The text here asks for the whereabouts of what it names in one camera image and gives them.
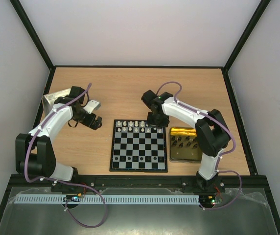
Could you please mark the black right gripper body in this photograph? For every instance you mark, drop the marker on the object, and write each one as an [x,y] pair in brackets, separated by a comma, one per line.
[157,120]

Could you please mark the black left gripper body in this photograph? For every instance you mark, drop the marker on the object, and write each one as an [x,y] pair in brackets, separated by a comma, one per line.
[88,122]

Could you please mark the dark floral metal tin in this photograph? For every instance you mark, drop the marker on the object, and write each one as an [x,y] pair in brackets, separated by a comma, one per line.
[185,148]

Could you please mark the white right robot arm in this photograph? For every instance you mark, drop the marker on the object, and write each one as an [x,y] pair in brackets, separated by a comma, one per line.
[212,132]

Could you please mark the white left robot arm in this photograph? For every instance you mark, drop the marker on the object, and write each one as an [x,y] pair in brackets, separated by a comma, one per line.
[35,158]

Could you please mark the black and white chessboard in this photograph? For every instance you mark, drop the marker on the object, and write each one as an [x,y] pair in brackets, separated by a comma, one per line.
[136,151]

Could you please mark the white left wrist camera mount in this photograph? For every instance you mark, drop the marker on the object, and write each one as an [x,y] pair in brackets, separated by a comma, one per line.
[92,106]

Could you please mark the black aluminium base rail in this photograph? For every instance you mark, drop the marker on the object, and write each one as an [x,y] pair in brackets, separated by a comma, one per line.
[182,183]

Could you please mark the white slotted cable duct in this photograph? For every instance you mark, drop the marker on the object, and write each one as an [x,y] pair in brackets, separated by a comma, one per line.
[108,199]

